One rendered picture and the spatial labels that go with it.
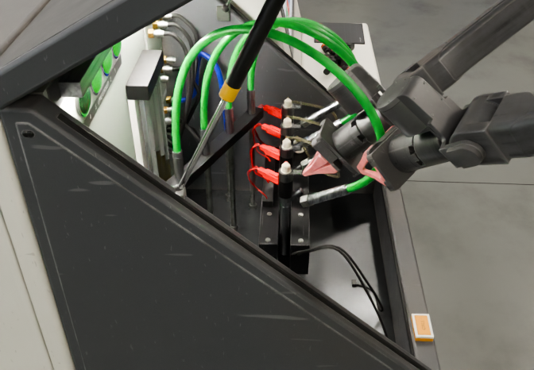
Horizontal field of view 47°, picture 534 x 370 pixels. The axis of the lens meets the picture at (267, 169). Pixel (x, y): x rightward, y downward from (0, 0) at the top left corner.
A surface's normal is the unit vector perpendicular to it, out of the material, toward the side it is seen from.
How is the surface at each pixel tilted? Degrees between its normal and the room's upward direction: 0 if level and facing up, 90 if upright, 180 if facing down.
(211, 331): 90
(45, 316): 90
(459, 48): 66
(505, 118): 40
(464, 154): 112
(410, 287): 0
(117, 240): 90
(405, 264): 0
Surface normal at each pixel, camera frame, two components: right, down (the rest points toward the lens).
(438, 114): 0.42, -0.15
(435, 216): 0.00, -0.81
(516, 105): -0.64, -0.66
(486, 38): -0.02, 0.34
